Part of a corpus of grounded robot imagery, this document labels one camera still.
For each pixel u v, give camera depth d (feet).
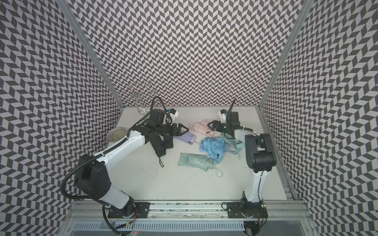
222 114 2.93
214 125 2.87
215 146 2.91
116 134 3.44
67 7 2.34
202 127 3.36
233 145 3.11
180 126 2.41
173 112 2.47
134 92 2.64
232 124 2.60
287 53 2.72
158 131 2.09
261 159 1.70
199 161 2.80
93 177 1.39
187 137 3.17
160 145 3.06
